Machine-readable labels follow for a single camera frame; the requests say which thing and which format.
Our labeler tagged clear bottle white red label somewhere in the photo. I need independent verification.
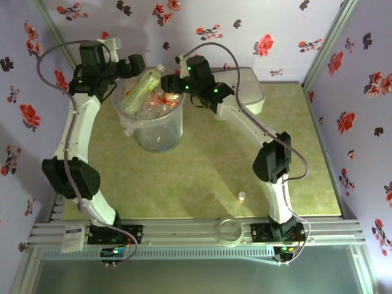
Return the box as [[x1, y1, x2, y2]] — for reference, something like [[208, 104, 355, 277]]
[[146, 90, 184, 117]]

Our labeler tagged green tea plastic bottle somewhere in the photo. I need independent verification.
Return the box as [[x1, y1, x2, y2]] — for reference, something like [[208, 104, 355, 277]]
[[124, 63, 168, 115]]

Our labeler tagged transparent plastic bin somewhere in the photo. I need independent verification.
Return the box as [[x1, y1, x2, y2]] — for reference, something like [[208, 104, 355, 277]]
[[110, 66, 187, 154]]

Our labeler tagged clear plastic bin liner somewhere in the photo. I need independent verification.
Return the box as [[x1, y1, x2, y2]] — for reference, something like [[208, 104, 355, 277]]
[[110, 70, 187, 138]]

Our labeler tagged white square storage box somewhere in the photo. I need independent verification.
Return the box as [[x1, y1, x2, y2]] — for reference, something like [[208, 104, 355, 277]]
[[211, 67, 266, 115]]

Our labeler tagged clear adhesive tape roll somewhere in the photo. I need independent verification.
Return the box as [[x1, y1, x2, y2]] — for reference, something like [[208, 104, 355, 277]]
[[216, 215, 244, 247]]

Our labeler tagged white blue printed packet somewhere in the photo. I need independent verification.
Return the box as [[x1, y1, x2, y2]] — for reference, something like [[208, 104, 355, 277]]
[[61, 225, 85, 254]]

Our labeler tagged small controller board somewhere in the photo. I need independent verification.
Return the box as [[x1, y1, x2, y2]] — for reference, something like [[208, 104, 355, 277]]
[[273, 244, 300, 266], [100, 244, 131, 269]]

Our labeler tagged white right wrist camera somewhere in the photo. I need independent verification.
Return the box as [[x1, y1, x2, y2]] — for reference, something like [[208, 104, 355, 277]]
[[174, 53, 189, 78]]

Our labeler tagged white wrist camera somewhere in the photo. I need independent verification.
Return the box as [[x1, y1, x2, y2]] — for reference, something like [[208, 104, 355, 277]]
[[174, 53, 189, 78], [97, 36, 123, 62]]

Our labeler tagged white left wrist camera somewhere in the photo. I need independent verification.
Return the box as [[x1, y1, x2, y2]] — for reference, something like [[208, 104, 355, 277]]
[[97, 36, 123, 62]]

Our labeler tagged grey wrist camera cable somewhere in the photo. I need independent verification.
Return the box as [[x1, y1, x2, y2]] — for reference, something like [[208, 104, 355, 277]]
[[183, 42, 312, 266], [36, 39, 140, 267]]

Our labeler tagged aluminium frame post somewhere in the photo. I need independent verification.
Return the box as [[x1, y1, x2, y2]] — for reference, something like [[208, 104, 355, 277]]
[[33, 0, 79, 67], [301, 0, 360, 91]]

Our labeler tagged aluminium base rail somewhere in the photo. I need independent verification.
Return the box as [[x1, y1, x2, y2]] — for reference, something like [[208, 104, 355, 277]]
[[29, 216, 367, 251]]

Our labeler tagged grey slotted cable duct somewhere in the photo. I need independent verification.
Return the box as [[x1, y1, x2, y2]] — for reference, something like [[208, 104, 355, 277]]
[[41, 247, 276, 262]]

